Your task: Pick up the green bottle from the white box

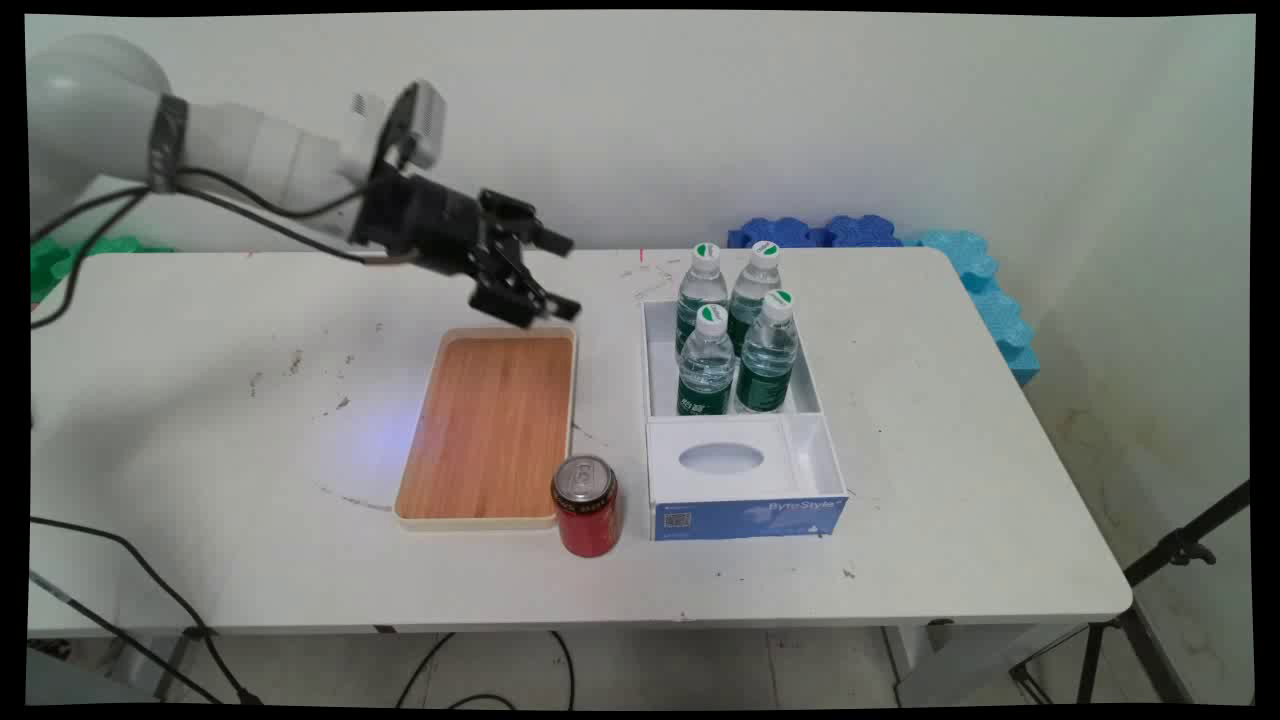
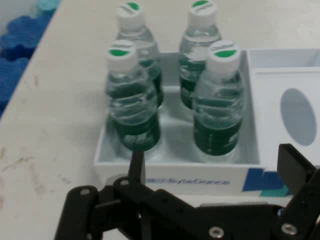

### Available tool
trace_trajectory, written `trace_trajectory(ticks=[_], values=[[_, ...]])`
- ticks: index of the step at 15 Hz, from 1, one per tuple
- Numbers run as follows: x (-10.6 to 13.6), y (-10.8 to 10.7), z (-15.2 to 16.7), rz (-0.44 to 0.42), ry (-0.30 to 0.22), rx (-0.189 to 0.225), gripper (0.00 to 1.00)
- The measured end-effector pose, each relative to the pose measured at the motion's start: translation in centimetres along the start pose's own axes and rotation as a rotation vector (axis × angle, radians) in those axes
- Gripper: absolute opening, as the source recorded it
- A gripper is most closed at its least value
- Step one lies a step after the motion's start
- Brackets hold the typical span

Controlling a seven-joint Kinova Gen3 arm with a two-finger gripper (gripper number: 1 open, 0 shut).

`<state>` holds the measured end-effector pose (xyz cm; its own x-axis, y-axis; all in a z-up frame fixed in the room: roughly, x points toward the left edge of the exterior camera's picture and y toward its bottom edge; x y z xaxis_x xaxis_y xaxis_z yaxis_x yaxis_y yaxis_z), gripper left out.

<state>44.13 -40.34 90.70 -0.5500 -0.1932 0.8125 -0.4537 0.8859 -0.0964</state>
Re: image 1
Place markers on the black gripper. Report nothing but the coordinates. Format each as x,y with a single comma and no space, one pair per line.
425,222

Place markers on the clear water bottle green label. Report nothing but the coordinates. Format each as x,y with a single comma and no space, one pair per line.
768,358
706,368
702,285
755,285

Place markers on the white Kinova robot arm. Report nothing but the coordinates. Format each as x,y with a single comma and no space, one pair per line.
230,140

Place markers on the wooden tray with cream rim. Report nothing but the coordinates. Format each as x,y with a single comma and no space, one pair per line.
490,430

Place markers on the dark blue foam mat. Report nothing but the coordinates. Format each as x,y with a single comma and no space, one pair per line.
865,231
775,234

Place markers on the red drink can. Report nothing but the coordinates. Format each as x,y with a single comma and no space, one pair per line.
587,515

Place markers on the white and blue cardboard box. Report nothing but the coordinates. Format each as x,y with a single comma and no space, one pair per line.
735,500

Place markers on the green foam mat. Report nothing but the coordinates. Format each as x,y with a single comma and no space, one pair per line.
55,262

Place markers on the light blue foam mat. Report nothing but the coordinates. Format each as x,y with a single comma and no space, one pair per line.
990,300

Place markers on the white table leg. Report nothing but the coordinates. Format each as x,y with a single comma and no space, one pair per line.
960,660

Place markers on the black tripod stand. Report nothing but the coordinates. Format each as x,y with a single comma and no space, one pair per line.
1160,565

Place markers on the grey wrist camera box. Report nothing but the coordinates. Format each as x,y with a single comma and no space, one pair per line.
425,120

